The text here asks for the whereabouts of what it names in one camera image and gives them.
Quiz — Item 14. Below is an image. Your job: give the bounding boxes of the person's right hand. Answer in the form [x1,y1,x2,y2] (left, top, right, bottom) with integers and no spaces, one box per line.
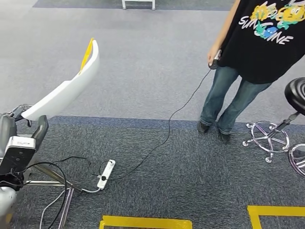
[206,42,222,67]

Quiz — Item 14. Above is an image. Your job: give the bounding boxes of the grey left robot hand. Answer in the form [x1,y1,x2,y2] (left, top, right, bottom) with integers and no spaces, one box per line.
[0,104,49,156]

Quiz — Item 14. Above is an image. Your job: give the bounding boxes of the black handheld remote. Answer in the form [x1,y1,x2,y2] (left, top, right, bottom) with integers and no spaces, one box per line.
[209,50,222,70]

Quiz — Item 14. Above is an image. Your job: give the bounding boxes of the white trim part yellow strip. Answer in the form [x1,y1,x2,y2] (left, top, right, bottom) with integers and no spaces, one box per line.
[21,38,100,122]

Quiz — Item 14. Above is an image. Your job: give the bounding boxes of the white table legs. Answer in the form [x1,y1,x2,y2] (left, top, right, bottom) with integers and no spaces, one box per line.
[121,0,156,10]

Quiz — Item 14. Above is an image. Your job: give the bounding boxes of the black stool chrome base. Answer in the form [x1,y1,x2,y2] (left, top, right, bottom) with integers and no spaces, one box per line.
[242,76,305,164]

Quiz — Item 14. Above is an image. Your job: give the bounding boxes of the white power strip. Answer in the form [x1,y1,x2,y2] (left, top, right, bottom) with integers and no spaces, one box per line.
[96,159,116,191]

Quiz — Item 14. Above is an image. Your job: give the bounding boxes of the yellow floor tape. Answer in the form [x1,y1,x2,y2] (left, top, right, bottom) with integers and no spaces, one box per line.
[99,215,193,229]
[247,205,305,229]

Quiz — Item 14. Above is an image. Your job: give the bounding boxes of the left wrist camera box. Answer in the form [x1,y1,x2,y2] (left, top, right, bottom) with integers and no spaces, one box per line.
[0,135,37,176]

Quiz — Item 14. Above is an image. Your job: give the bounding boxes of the chrome leg frame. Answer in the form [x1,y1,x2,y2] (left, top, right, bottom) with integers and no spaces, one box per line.
[24,163,83,229]

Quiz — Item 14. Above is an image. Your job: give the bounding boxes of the black remote cable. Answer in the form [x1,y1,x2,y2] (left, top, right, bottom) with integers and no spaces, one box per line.
[102,68,212,182]

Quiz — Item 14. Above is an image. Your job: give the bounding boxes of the thin black floor cable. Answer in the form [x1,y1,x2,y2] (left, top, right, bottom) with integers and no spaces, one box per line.
[51,156,112,177]

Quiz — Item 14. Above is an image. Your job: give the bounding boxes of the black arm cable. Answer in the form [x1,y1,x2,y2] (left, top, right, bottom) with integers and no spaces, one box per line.
[23,162,68,229]

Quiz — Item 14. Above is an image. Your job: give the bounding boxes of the white floor cable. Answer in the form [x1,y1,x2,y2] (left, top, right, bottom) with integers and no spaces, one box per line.
[39,186,102,229]

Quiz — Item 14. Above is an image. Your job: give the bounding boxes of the chrome ring stool base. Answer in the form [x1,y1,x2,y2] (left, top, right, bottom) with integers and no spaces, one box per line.
[288,143,305,177]

